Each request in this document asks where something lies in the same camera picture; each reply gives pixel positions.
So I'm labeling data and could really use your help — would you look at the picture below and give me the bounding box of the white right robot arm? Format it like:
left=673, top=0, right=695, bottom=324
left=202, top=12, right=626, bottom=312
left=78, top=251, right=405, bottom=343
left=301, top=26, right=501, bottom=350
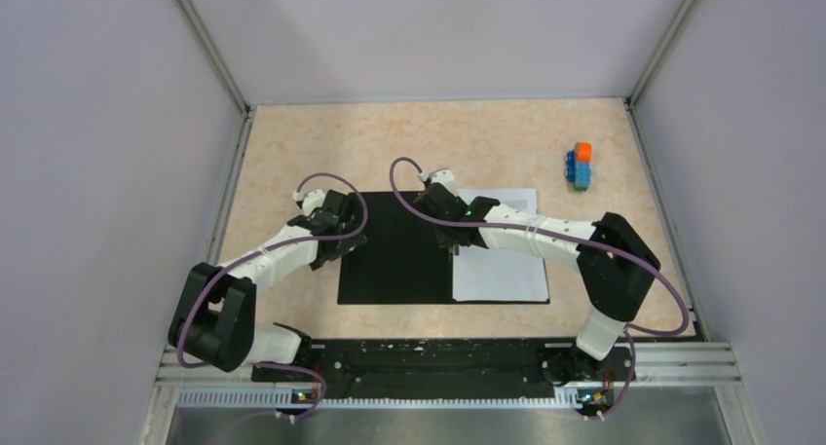
left=412, top=182, right=661, bottom=379

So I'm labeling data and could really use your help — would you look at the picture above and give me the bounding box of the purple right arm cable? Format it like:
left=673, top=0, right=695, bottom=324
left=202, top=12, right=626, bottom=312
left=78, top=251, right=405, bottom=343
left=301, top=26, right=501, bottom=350
left=388, top=157, right=692, bottom=421

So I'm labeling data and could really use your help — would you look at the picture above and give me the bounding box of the white printed paper stack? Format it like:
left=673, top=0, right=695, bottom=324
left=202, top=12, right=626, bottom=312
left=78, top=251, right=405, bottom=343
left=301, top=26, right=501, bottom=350
left=451, top=187, right=551, bottom=304

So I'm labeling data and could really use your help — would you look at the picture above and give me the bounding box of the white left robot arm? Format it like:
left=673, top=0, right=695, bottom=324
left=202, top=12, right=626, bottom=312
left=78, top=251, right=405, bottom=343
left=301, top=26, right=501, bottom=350
left=168, top=189, right=368, bottom=381

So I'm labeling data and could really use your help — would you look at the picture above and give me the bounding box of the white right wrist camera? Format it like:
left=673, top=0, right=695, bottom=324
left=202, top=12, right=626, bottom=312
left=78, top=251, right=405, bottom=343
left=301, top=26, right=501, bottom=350
left=419, top=168, right=460, bottom=197

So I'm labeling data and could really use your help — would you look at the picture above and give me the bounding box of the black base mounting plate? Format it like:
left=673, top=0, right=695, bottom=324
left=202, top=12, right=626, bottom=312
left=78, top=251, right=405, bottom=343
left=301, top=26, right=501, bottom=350
left=249, top=337, right=637, bottom=405

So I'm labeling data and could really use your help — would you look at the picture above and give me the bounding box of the aluminium frame rail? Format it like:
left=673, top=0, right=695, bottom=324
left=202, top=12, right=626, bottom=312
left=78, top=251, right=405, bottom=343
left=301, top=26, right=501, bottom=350
left=139, top=338, right=766, bottom=444

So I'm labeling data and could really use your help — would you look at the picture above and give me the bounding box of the teal folder black inside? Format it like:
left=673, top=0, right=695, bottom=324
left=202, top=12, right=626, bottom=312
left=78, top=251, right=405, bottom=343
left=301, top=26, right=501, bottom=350
left=336, top=190, right=551, bottom=307

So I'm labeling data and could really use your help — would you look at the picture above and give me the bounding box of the colourful toy block stack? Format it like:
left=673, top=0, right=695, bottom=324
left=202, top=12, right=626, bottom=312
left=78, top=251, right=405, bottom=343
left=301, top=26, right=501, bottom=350
left=565, top=142, right=592, bottom=192

